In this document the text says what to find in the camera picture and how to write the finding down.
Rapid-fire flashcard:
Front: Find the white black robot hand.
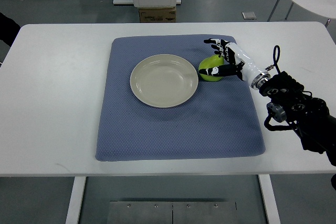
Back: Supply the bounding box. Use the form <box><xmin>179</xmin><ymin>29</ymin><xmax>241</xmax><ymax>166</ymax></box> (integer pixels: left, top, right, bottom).
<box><xmin>198</xmin><ymin>38</ymin><xmax>270</xmax><ymax>89</ymax></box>

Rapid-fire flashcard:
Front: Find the green pear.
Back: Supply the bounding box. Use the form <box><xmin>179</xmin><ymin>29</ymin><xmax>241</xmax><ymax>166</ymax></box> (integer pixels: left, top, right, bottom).
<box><xmin>198</xmin><ymin>55</ymin><xmax>224</xmax><ymax>82</ymax></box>

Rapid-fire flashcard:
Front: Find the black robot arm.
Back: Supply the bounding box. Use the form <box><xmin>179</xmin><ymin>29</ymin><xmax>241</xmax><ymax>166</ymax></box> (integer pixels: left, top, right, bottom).
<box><xmin>257</xmin><ymin>45</ymin><xmax>335</xmax><ymax>166</ymax></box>

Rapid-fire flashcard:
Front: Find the small grey floor plate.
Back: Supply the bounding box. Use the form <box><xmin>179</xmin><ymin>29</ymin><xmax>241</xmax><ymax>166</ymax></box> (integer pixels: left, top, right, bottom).
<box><xmin>242</xmin><ymin>12</ymin><xmax>257</xmax><ymax>20</ymax></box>

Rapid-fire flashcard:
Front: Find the beige round plate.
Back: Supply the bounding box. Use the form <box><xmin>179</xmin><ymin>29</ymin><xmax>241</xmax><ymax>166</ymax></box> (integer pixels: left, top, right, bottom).
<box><xmin>130</xmin><ymin>54</ymin><xmax>198</xmax><ymax>108</ymax></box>

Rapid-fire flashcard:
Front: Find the blue textured mat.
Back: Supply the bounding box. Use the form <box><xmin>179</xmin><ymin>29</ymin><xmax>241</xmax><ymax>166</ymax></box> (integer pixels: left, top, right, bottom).
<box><xmin>96</xmin><ymin>34</ymin><xmax>265</xmax><ymax>161</ymax></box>

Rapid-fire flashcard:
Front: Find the brown cardboard box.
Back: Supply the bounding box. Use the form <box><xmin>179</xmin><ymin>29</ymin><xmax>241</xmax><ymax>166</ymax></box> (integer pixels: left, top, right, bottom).
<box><xmin>139</xmin><ymin>7</ymin><xmax>176</xmax><ymax>23</ymax></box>

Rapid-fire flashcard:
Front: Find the white right table leg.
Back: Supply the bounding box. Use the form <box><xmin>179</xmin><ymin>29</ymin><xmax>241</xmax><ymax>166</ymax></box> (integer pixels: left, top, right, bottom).
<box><xmin>258</xmin><ymin>174</ymin><xmax>281</xmax><ymax>224</ymax></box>

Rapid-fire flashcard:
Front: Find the white table leg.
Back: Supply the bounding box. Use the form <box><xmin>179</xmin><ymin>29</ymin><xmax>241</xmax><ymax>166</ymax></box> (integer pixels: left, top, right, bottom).
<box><xmin>65</xmin><ymin>176</ymin><xmax>86</xmax><ymax>224</ymax></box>
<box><xmin>258</xmin><ymin>174</ymin><xmax>281</xmax><ymax>224</ymax></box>

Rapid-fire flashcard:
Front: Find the white left table leg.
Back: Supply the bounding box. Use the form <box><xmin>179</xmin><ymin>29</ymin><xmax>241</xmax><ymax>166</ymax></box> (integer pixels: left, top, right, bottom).
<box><xmin>65</xmin><ymin>176</ymin><xmax>86</xmax><ymax>224</ymax></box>

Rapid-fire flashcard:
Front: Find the dark object at left edge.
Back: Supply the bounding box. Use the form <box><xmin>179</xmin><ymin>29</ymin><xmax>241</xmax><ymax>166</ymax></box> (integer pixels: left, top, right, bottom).
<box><xmin>0</xmin><ymin>13</ymin><xmax>20</xmax><ymax>47</ymax></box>

